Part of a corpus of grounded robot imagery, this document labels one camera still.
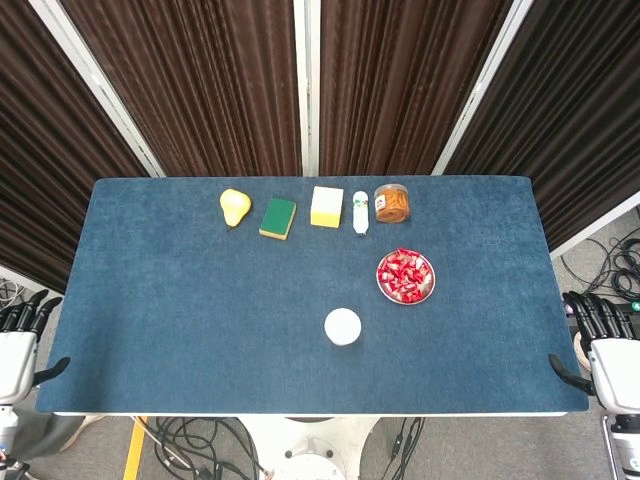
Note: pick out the clear jar of orange snacks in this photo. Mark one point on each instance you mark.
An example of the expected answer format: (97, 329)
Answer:
(392, 205)

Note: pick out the brown pleated curtain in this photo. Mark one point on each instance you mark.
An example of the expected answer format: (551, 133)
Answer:
(40, 150)
(575, 100)
(200, 75)
(400, 75)

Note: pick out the yellow and white sponge block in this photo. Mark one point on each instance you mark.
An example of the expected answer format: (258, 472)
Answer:
(327, 205)

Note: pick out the grey trouser leg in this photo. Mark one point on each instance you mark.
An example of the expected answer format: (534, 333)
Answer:
(50, 435)

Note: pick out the blue fabric table mat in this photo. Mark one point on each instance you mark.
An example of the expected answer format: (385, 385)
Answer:
(200, 300)

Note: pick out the white partition post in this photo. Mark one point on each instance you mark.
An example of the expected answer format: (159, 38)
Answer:
(306, 100)
(482, 87)
(102, 90)

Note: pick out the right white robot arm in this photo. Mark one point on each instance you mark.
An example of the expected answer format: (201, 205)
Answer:
(625, 450)

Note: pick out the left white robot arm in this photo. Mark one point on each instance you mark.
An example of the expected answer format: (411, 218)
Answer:
(7, 435)

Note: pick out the red candy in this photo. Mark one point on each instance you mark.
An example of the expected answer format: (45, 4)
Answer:
(386, 276)
(425, 279)
(409, 296)

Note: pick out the yellow floor tape strip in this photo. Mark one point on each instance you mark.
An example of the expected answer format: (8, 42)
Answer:
(135, 450)

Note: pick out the round metal plate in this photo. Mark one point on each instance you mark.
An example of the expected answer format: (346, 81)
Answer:
(406, 300)

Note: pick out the green and yellow sponge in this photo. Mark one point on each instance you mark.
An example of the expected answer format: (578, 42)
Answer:
(278, 217)

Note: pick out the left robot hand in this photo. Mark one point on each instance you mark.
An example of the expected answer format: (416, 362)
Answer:
(15, 360)

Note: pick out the yellow pear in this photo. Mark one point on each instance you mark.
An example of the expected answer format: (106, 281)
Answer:
(234, 207)

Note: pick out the white partition rail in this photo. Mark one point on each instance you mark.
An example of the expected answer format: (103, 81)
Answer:
(595, 226)
(30, 285)

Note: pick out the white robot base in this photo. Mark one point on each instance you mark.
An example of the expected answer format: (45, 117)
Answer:
(310, 450)

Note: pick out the small white bottle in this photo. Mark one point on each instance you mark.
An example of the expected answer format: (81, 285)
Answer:
(360, 212)

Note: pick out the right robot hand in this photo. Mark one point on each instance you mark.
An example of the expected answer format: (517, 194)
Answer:
(617, 370)

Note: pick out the white paper cup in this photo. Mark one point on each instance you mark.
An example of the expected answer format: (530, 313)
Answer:
(342, 326)

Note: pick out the black foot pedal unit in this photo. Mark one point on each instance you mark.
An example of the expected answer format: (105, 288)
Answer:
(634, 305)

